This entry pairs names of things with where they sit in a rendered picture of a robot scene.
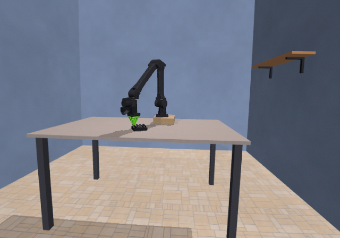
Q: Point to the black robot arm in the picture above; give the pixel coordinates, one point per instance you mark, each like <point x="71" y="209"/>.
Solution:
<point x="129" y="104"/>

